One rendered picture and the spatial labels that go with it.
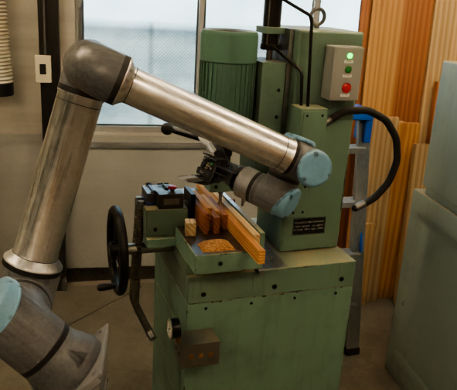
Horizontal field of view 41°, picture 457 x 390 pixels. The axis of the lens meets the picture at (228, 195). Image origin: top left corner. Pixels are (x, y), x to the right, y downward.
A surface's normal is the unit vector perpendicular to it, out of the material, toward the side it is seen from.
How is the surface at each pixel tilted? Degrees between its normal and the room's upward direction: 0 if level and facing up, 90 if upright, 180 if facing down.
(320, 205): 90
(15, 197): 90
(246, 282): 90
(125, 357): 0
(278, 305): 90
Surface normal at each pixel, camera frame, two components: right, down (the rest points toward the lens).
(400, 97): 0.20, 0.27
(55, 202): 0.42, 0.29
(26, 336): 0.43, 0.00
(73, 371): 0.23, -0.29
